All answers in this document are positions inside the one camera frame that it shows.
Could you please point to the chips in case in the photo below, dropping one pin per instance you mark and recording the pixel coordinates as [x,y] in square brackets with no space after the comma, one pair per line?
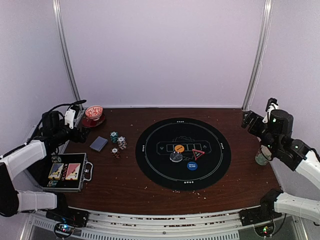
[56,159]

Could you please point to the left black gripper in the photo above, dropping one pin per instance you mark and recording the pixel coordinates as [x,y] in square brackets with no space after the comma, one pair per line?
[83,135]

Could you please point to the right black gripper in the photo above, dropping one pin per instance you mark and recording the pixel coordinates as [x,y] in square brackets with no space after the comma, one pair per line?
[251,115]

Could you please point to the round black poker mat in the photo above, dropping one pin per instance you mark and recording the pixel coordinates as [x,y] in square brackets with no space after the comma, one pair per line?
[157,142]

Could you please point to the blue white chip stack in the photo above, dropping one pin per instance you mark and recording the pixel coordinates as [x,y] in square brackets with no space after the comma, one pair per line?
[122,143]

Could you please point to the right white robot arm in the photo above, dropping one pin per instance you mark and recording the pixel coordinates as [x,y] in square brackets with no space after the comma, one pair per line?
[275,133]

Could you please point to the aluminium poker case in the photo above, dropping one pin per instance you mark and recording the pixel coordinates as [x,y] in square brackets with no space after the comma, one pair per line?
[63,186]

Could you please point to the blue small blind button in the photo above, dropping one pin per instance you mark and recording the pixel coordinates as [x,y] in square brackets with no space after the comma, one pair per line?
[192,166]

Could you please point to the right aluminium frame post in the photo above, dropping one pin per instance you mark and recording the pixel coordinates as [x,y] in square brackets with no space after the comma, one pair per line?
[260,50]

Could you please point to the orange big blind button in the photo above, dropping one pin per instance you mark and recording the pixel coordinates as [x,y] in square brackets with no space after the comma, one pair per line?
[179,148]

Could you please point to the red white patterned bowl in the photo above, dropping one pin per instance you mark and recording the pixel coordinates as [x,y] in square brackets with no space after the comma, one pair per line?
[94,112]

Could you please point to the green white chip stack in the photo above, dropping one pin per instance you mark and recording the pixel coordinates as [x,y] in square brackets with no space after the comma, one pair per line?
[114,136]

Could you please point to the yellow blue card box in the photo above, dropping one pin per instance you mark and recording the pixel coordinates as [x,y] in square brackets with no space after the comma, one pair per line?
[56,171]

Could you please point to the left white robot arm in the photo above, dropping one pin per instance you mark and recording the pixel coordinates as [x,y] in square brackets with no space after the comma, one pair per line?
[52,131]

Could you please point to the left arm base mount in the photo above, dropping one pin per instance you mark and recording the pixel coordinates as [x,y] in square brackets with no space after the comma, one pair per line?
[71,216]

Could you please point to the left aluminium frame post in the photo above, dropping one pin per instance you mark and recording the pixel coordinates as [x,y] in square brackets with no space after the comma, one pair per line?
[64,47]

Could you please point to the white green paper cup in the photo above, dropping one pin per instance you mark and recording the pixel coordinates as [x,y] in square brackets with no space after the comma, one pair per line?
[263,156]

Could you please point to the dark red saucer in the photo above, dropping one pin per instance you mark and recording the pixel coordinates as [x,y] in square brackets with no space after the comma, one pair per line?
[91,123]

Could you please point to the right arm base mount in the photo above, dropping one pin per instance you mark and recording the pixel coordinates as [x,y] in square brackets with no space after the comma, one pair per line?
[253,216]

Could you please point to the red black all-in triangle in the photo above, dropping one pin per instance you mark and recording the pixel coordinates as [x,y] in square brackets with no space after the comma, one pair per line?
[197,153]

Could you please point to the blue card deck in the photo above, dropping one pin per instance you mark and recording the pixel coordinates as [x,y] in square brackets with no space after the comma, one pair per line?
[98,144]

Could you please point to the red card box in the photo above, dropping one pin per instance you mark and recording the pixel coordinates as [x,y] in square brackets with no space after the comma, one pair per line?
[72,173]

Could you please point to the red black chip stack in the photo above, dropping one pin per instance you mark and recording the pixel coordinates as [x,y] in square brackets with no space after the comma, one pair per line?
[115,153]

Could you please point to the aluminium front rail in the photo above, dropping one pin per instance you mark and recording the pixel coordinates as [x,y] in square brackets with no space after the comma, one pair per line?
[223,225]

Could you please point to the aluminium frame post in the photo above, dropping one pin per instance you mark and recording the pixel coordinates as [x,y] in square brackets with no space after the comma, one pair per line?
[64,47]
[260,50]

